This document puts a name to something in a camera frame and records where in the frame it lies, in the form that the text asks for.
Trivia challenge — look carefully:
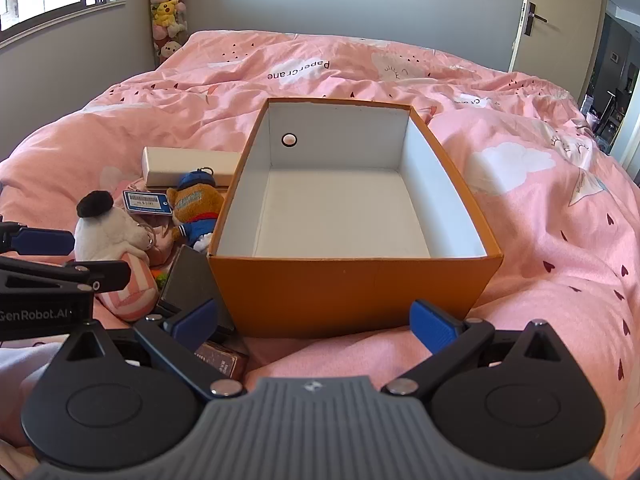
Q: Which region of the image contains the white plush dog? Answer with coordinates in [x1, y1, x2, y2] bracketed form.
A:
[75, 190, 162, 323]

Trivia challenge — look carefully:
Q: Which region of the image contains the orange cardboard box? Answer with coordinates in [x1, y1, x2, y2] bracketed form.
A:
[206, 98, 503, 339]

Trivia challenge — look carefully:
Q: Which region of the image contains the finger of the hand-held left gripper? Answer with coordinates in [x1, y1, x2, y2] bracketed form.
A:
[0, 256, 132, 295]
[0, 220, 77, 257]

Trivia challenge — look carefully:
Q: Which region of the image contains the dark printed box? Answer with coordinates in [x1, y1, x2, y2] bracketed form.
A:
[192, 340, 250, 380]

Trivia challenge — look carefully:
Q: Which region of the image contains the pink printed blanket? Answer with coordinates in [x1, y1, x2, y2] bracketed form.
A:
[0, 30, 640, 480]

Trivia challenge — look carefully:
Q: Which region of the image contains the cream door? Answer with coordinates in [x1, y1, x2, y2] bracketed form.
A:
[509, 0, 612, 98]

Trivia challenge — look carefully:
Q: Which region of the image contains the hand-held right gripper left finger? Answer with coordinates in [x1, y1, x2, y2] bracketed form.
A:
[50, 299, 246, 401]

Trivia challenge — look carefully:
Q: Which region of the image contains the plush dog with price tag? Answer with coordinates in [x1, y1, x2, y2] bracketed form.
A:
[166, 166, 226, 253]

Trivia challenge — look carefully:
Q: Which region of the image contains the pink pouch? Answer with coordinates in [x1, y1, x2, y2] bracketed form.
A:
[112, 177, 177, 267]

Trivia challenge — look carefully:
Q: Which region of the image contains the long cream box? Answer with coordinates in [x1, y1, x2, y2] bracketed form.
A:
[141, 146, 243, 191]

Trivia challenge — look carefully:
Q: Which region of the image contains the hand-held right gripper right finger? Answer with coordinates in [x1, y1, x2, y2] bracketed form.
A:
[382, 300, 576, 396]

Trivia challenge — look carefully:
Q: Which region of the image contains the stack of plush toys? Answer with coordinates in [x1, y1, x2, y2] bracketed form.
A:
[145, 0, 191, 66]

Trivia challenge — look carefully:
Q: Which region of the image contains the dark grey box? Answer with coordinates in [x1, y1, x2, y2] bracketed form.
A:
[157, 245, 236, 336]

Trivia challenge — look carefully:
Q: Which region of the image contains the black door handle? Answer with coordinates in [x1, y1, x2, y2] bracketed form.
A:
[522, 1, 548, 37]

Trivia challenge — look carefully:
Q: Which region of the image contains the blue price tag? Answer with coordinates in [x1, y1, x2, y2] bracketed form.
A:
[123, 190, 173, 217]

